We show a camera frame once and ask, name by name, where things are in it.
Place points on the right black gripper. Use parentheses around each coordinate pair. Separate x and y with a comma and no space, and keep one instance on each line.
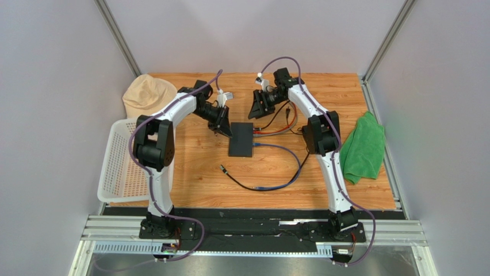
(261,101)

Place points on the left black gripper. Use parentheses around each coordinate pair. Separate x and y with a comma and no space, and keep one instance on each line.
(221,123)

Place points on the black network switch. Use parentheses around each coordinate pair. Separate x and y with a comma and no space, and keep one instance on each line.
(241,144)

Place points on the white plastic basket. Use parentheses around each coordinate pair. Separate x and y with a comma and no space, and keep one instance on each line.
(118,164)

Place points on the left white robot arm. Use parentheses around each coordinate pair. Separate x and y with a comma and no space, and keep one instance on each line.
(160,223)

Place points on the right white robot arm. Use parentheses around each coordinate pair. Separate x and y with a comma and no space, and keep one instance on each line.
(322,137)

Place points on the beige bucket hat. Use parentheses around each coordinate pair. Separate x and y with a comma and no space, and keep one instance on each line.
(147,95)

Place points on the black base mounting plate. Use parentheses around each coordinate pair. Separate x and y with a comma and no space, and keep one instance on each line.
(256,230)

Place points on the green cloth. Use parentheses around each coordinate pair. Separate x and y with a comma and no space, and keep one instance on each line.
(362,154)

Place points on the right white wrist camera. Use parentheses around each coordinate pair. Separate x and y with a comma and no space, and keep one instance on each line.
(264,83)

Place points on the aluminium front rail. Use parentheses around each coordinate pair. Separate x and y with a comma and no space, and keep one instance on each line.
(117,235)

